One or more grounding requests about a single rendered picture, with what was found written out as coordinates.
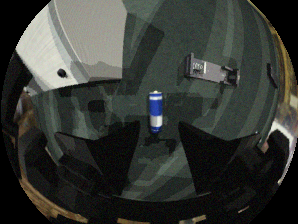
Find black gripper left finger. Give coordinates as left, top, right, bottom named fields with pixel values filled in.
left=53, top=120, right=140, bottom=196

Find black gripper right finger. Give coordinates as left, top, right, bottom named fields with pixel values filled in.
left=178, top=121, right=262, bottom=196

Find blue and white battery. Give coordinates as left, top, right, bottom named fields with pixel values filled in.
left=149, top=91, right=162, bottom=133

